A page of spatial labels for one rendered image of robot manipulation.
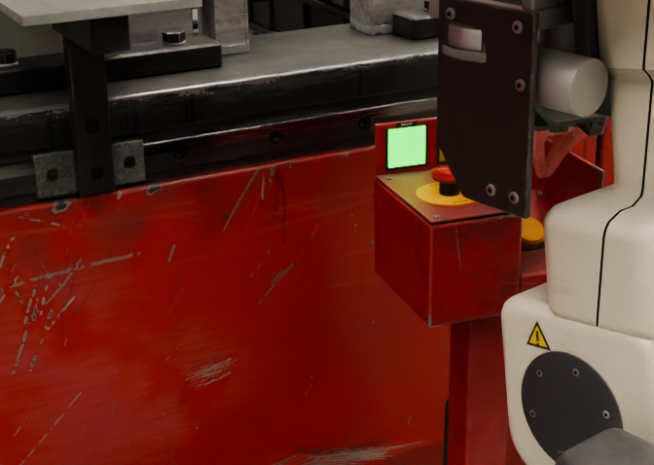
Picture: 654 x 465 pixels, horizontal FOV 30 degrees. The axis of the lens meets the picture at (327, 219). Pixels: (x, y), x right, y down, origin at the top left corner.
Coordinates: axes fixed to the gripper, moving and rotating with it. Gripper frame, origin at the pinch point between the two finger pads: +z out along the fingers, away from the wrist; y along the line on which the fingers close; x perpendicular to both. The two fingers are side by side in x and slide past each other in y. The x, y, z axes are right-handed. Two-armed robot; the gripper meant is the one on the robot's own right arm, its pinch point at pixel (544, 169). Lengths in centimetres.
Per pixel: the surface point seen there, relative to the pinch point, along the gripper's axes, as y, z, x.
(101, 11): 11.7, -18.0, 44.5
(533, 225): 0.6, 7.7, -0.3
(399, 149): 10.5, 1.7, 12.4
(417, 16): 35.7, -1.8, 0.1
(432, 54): 27.4, -0.4, 1.3
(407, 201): 1.4, 2.4, 15.2
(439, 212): -2.7, 1.4, 13.4
